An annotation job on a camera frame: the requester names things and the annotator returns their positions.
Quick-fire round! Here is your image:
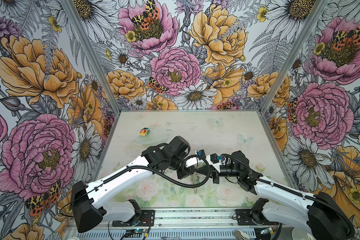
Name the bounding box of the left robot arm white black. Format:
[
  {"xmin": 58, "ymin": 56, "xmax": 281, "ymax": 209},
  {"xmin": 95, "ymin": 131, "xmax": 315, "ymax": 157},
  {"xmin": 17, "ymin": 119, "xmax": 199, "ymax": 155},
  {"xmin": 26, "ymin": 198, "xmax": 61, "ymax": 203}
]
[{"xmin": 71, "ymin": 136, "xmax": 191, "ymax": 233}]

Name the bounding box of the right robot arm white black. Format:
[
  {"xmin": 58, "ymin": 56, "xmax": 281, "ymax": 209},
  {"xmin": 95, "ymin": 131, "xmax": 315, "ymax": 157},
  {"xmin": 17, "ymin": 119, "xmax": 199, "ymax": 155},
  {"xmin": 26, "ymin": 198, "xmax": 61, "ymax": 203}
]
[{"xmin": 186, "ymin": 151, "xmax": 355, "ymax": 240}]

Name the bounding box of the colourful small toy ball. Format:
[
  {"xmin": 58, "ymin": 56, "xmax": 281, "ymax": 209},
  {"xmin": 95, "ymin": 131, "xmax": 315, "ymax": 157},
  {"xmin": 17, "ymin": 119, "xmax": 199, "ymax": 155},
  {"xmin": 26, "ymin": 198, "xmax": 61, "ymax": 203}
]
[{"xmin": 140, "ymin": 128, "xmax": 150, "ymax": 137}]

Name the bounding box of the white tape roll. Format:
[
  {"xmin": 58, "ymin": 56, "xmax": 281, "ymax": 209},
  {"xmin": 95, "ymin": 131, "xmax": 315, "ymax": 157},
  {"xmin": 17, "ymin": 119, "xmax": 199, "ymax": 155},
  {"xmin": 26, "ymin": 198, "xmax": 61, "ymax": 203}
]
[{"xmin": 234, "ymin": 230, "xmax": 250, "ymax": 240}]

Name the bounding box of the white paper cup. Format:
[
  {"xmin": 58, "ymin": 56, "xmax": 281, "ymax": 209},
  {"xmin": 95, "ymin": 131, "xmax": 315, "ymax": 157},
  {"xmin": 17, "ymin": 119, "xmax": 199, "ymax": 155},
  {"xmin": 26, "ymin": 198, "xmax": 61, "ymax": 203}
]
[{"xmin": 292, "ymin": 228, "xmax": 315, "ymax": 240}]

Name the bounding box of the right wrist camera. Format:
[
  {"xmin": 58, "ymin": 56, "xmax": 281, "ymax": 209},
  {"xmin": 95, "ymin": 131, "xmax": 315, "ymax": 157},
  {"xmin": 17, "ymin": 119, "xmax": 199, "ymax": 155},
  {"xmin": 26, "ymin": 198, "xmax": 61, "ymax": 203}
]
[{"xmin": 206, "ymin": 154, "xmax": 223, "ymax": 173}]

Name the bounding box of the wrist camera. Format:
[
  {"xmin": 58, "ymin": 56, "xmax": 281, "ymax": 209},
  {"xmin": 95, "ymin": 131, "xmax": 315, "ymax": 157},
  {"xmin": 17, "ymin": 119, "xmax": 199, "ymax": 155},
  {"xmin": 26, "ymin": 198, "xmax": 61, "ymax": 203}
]
[
  {"xmin": 206, "ymin": 154, "xmax": 223, "ymax": 173},
  {"xmin": 185, "ymin": 150, "xmax": 206, "ymax": 168}
]

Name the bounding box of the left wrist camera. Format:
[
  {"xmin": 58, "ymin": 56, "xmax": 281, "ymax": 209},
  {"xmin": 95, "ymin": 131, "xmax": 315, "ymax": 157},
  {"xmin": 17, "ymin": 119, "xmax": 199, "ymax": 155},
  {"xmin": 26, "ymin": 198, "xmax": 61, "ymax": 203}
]
[{"xmin": 185, "ymin": 150, "xmax": 206, "ymax": 168}]

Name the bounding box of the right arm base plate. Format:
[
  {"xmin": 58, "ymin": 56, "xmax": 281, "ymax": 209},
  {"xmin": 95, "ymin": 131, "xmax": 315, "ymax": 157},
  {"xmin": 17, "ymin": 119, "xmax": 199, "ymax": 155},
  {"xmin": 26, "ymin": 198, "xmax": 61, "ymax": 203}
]
[{"xmin": 233, "ymin": 209, "xmax": 275, "ymax": 226}]

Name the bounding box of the aluminium front rail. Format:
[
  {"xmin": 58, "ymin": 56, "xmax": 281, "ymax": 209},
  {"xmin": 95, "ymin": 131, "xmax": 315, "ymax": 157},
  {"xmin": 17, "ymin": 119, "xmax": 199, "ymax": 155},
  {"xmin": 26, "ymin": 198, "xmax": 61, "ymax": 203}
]
[{"xmin": 66, "ymin": 207, "xmax": 313, "ymax": 232}]

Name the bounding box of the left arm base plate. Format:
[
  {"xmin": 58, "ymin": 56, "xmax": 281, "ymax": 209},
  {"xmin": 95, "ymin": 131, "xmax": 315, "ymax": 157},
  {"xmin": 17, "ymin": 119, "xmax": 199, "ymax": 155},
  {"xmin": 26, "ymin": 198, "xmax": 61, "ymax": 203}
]
[{"xmin": 112, "ymin": 210, "xmax": 156, "ymax": 227}]

